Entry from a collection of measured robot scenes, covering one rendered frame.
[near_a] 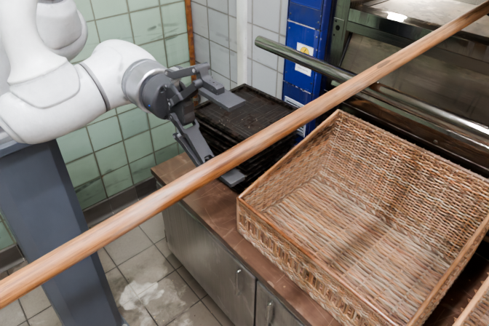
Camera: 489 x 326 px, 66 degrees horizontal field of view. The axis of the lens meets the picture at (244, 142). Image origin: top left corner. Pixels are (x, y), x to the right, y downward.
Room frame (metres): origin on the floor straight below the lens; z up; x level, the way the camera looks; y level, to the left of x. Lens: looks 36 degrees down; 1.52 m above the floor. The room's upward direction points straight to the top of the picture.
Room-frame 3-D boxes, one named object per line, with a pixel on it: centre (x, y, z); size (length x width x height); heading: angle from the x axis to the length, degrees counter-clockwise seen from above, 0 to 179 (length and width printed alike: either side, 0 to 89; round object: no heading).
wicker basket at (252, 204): (0.76, -0.33, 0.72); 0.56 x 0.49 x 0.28; 42
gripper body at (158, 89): (0.56, 0.12, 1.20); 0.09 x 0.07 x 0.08; 42
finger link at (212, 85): (0.48, 0.05, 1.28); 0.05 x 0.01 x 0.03; 42
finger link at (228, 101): (0.46, 0.03, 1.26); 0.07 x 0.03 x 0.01; 42
